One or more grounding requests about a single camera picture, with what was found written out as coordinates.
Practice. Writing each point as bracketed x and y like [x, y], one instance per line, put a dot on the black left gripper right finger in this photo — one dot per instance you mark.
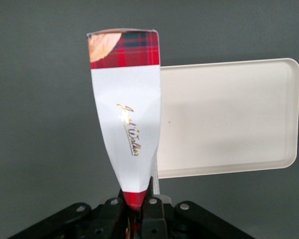
[154, 219]

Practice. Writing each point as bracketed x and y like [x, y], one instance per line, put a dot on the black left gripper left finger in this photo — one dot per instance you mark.
[113, 219]

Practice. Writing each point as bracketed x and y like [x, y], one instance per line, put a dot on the red tartan cookie box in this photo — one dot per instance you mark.
[124, 99]

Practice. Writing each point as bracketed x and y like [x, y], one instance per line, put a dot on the cream plastic tray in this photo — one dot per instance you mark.
[226, 112]

